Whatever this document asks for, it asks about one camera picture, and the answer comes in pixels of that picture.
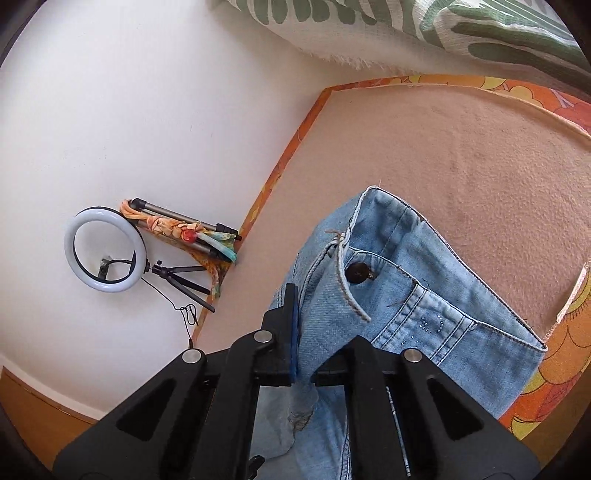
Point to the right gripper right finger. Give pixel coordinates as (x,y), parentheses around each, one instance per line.
(409,420)

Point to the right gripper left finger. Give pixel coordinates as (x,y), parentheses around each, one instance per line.
(194,418)

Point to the light blue denim jeans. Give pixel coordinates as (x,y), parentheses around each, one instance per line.
(377,269)

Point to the black mini tripod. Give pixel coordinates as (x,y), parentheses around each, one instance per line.
(174,277)

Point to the orange floral bed cover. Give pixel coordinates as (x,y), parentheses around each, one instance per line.
(500,168)

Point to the green white patterned pillow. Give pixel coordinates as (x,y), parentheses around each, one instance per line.
(427,34)

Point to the white ring light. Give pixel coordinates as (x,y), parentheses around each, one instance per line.
(104,250)

